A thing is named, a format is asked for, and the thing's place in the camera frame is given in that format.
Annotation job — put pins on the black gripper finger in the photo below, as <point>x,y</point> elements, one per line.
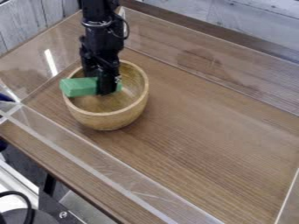
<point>108,80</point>
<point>88,63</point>

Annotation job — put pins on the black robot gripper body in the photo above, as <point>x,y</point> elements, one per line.
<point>103,39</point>

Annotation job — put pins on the green rectangular block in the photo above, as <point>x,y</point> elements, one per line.
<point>76,87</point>

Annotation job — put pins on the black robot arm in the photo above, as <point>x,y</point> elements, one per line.
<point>99,10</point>

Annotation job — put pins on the light brown wooden bowl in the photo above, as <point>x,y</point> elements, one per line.
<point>116,110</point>

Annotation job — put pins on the black table leg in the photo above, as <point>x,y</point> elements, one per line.
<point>49,185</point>

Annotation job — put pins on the clear acrylic corner bracket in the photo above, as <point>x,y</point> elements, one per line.
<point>123,15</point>

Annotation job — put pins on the clear acrylic tray wall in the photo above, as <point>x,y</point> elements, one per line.
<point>131,182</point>

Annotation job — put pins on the grey metal base plate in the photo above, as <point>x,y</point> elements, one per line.
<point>52,212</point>

